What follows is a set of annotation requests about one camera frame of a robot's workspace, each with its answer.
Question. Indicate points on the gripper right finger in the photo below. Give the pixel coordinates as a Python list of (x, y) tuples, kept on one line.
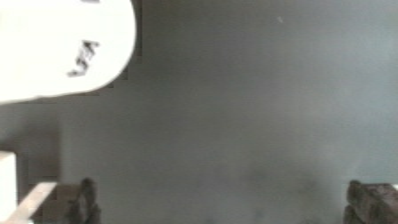
[(372, 208)]

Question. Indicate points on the white U-shaped frame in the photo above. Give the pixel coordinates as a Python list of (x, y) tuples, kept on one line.
[(8, 185)]

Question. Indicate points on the white lamp shade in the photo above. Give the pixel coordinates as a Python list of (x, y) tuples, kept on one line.
[(67, 46)]

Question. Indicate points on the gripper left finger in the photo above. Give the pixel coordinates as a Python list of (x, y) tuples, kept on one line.
[(60, 204)]

